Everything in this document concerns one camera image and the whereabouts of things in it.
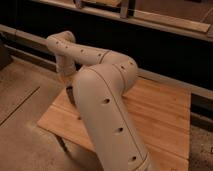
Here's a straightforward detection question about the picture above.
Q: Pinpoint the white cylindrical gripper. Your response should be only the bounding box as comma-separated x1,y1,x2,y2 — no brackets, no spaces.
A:
55,55,77,106

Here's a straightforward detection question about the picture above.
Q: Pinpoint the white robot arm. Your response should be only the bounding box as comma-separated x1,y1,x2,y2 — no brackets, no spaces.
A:
46,31,156,171

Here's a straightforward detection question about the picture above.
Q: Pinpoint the wooden table leg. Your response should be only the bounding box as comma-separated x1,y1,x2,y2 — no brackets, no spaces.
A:
55,134,68,152

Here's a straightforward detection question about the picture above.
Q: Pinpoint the long wall rail ledge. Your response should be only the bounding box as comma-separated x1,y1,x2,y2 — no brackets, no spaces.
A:
0,23,213,101

